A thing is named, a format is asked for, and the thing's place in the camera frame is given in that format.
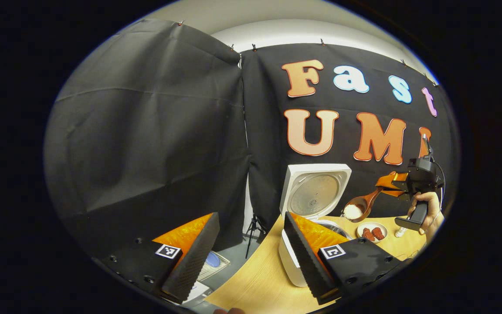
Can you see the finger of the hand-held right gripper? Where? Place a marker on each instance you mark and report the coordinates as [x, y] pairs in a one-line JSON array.
[[397, 193], [392, 179]]

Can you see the white round plate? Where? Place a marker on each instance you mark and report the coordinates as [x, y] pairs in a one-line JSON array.
[[371, 226]]

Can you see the white drink bottle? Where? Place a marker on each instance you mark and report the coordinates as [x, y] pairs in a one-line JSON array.
[[401, 232]]

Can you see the white rice cooker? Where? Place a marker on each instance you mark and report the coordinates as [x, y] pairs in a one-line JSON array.
[[314, 194]]

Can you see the white rice scoop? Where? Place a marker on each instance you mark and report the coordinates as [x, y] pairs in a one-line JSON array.
[[352, 212]]

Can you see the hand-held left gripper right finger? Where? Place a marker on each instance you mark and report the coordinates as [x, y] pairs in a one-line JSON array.
[[303, 257]]

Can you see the blue oval object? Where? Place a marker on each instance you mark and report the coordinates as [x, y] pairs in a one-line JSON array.
[[212, 259]]

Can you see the brown wooden spoon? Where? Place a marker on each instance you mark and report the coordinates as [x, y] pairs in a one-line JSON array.
[[366, 201]]

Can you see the black backdrop cloth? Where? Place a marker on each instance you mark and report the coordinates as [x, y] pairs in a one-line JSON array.
[[146, 152]]

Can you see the red meat piece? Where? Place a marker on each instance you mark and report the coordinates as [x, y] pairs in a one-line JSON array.
[[378, 233], [368, 234]]

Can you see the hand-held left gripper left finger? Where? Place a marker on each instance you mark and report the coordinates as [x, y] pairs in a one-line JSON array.
[[194, 261]]

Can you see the black tripod stand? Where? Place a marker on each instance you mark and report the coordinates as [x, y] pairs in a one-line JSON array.
[[254, 231]]

